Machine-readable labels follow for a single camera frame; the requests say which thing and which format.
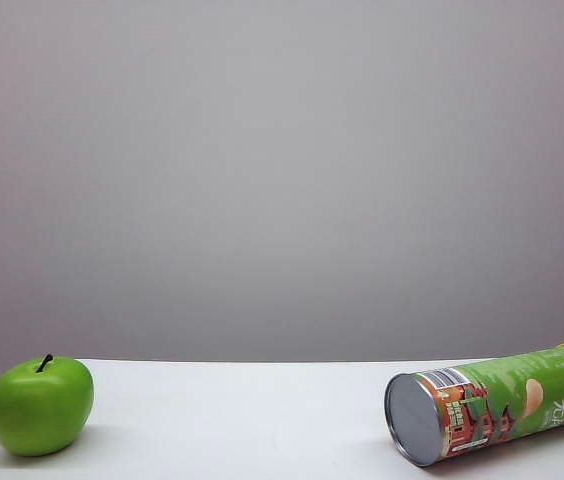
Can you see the green chips can yellow lid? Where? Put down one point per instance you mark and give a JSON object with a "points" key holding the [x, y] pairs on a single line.
{"points": [[492, 410]]}

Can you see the green apple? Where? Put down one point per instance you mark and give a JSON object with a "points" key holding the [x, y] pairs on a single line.
{"points": [[37, 407]]}

